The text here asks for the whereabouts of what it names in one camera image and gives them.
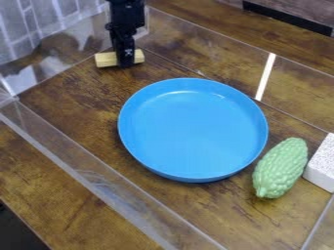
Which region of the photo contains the clear acrylic enclosure wall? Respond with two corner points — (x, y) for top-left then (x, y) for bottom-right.
(0, 0), (334, 250)

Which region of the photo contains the white speckled foam block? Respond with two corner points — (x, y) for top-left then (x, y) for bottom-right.
(303, 133), (334, 193)

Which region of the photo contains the green bumpy gourd toy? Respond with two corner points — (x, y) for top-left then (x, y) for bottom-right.
(251, 138), (307, 199)

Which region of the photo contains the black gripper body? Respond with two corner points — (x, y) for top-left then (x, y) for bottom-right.
(105, 0), (144, 33)

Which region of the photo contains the blue round tray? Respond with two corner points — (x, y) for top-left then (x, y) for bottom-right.
(117, 78), (268, 183)

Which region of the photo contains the yellow wooden block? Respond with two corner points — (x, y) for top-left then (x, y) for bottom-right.
(93, 49), (144, 67)

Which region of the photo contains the dark baseboard strip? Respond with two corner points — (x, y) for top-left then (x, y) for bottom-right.
(243, 0), (334, 37)

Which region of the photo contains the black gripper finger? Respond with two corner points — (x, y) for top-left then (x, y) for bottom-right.
(111, 29), (135, 67)

